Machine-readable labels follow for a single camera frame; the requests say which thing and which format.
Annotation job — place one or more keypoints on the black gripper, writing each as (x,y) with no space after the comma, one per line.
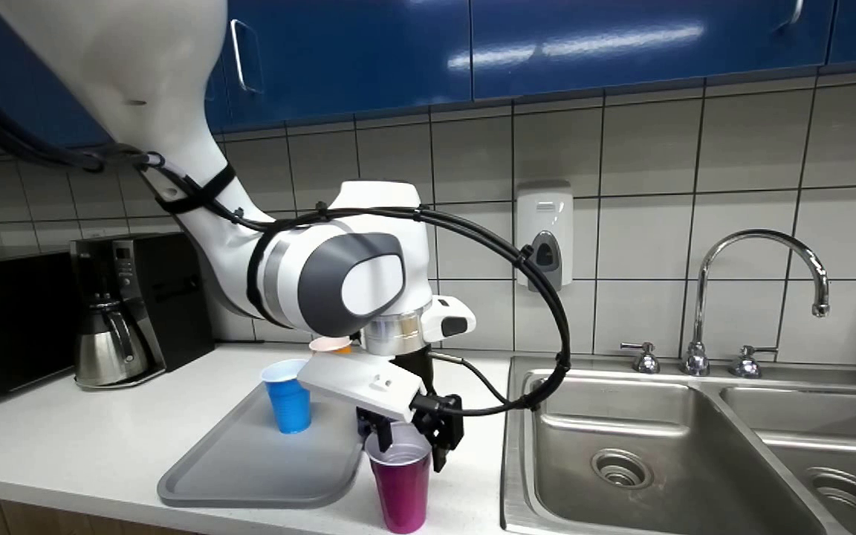
(444,410)

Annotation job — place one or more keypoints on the purple plastic cup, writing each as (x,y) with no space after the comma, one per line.
(402,494)

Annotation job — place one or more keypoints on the blue plastic cup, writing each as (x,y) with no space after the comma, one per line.
(288,406)

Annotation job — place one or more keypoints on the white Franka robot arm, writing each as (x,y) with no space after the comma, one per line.
(139,61)

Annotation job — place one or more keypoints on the grey plastic tray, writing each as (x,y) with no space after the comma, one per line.
(239,465)

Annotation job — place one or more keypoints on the stainless steel double sink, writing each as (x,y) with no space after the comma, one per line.
(645,448)

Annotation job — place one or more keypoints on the black steel coffee maker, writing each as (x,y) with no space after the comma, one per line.
(171,299)

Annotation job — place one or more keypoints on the stainless steel coffee carafe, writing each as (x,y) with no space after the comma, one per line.
(104,345)

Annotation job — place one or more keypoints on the wooden base cabinet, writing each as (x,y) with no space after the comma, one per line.
(72,525)

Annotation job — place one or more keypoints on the chrome gooseneck faucet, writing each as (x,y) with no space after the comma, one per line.
(755,235)

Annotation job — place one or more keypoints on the black microwave oven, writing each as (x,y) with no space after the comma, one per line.
(6,329)

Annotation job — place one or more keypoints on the white wall soap dispenser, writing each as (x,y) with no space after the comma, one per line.
(544,223)

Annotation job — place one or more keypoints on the blue glossy wall cabinet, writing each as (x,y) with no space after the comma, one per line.
(547,49)

